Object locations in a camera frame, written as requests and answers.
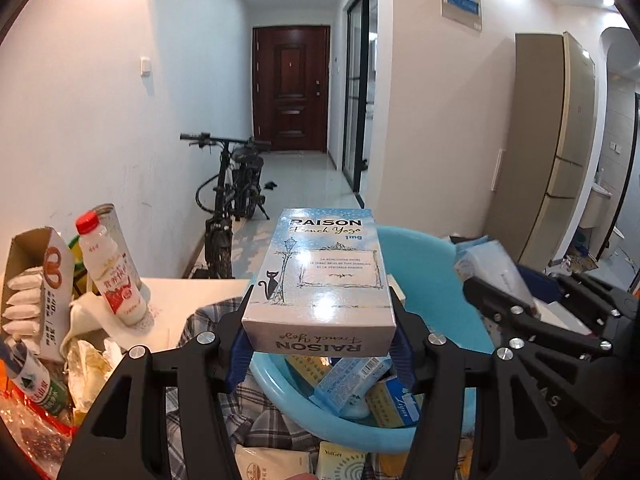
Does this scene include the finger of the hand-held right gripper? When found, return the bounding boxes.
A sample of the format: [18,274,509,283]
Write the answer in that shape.
[517,266,640,347]
[462,276,615,362]

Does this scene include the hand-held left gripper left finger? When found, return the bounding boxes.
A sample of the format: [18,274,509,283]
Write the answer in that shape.
[57,285,256,480]

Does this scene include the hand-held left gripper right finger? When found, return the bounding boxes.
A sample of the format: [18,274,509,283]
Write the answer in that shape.
[387,290,583,480]

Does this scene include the white blue wipes pack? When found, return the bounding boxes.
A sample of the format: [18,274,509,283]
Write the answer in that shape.
[452,237,538,318]

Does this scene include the blue white box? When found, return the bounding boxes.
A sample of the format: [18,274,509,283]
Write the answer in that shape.
[382,377,426,428]

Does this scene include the light blue packet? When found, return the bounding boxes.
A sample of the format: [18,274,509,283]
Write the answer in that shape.
[310,355,393,416]

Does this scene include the blue plastic basin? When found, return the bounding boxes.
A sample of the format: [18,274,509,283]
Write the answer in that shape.
[249,225,496,457]

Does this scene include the light blue carton box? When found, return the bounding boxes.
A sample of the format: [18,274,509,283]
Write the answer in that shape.
[241,208,398,358]

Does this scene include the white flat box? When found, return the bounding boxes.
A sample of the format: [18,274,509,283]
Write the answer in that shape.
[537,297,593,336]

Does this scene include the blue plaid shirt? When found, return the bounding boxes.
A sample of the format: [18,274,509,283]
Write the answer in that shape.
[167,297,481,480]

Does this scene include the white sink cabinet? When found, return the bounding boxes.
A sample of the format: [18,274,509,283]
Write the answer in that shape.
[582,184,613,228]

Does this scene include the white packet with round logo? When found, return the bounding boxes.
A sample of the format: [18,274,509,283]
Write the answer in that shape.
[235,444,313,480]

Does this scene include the pale yellow patterned box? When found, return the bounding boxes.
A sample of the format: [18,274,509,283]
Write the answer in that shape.
[316,441,368,480]

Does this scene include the milk bottle with red cap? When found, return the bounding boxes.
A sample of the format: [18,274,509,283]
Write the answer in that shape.
[75,211,148,328]

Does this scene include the crumpled clear plastic wrapper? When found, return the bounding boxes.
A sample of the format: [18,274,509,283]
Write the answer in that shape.
[65,337,126,411]

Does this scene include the white plastic bag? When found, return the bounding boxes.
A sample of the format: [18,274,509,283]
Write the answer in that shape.
[60,290,151,361]

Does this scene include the beige refrigerator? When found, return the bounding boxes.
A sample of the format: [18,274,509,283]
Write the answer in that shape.
[482,31,598,271]

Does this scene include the black bicycle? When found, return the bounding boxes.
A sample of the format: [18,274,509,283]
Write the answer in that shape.
[180,132,273,281]

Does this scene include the green yellow packet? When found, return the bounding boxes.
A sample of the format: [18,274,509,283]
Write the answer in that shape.
[65,235,96,301]

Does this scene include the silver tin can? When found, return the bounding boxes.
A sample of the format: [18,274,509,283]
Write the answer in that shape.
[91,203,141,281]

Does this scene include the open cardboard box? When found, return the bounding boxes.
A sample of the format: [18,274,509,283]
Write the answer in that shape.
[2,226,83,363]

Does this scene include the water bottle with green label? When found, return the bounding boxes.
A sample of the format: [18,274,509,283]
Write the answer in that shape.
[0,337,68,417]

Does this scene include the red snack bag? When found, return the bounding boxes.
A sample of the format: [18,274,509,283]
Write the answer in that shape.
[0,390,81,480]

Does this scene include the row of white sachets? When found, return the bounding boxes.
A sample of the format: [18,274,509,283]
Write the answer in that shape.
[2,267,43,341]

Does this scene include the black framed glass door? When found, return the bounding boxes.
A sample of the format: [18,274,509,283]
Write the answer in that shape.
[342,0,379,192]

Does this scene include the dark red entrance door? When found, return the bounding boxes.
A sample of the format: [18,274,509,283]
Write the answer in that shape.
[251,26,332,153]

